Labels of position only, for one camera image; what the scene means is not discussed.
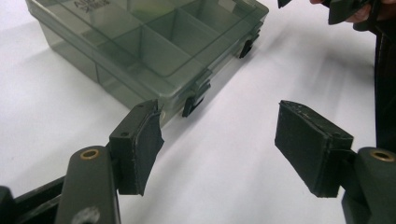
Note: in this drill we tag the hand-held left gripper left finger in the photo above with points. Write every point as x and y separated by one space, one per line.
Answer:
137 149

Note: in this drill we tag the transparent grey compartment storage box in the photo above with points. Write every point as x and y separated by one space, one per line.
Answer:
149 56

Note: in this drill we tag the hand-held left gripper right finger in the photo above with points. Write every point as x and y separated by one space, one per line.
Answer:
311 149

